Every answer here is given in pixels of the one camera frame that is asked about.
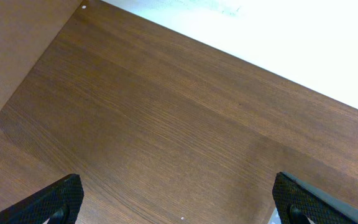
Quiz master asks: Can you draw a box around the brown side panel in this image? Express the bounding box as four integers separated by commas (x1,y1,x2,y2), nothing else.
0,0,81,111

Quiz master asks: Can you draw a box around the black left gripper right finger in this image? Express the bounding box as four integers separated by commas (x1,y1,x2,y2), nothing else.
272,172,358,224

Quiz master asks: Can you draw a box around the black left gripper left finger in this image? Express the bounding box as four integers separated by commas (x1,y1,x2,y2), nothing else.
0,174,84,224

